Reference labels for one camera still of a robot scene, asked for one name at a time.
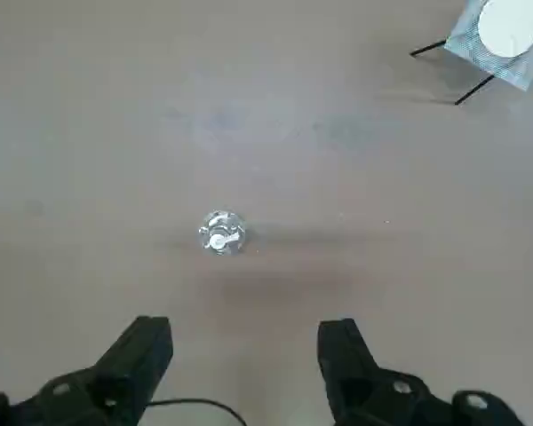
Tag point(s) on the clear glass alcohol lamp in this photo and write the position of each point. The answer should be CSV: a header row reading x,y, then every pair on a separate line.
x,y
223,234

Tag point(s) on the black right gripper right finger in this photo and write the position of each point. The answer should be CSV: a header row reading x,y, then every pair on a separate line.
x,y
351,368

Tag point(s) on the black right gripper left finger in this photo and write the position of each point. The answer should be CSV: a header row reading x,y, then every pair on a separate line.
x,y
129,364

